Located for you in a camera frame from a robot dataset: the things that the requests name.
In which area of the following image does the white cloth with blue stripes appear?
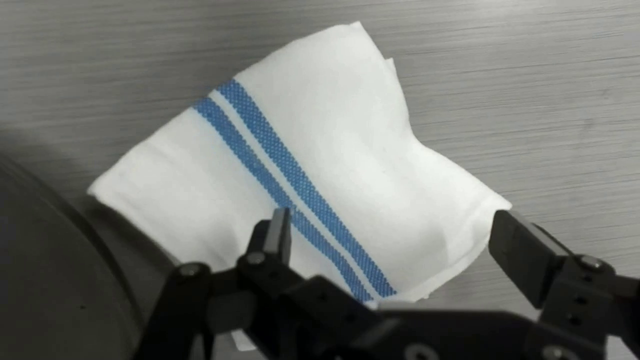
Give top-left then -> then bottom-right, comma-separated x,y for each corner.
87,17 -> 514,310

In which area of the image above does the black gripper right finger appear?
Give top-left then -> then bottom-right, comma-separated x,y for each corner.
489,208 -> 640,360

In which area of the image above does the dark nonstick frying pan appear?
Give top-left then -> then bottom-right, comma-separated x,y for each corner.
0,151 -> 176,360

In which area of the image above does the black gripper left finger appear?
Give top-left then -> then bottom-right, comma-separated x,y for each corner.
133,205 -> 376,360

